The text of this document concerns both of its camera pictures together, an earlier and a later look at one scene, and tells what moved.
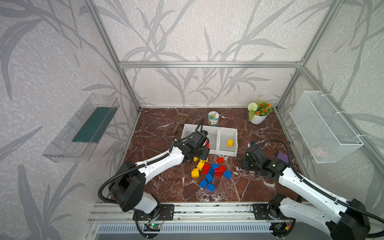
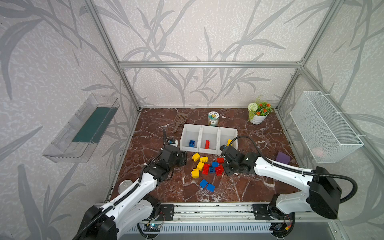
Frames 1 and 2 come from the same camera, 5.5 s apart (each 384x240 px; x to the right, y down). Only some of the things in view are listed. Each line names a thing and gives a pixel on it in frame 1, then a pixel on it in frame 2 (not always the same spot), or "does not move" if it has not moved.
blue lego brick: x=215 y=166 does not move
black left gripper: x=202 y=149 → x=181 y=157
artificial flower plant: x=262 y=108 does not move
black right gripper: x=250 y=161 → x=226 y=154
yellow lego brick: x=200 y=164 does not move
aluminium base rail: x=110 y=212 does not move
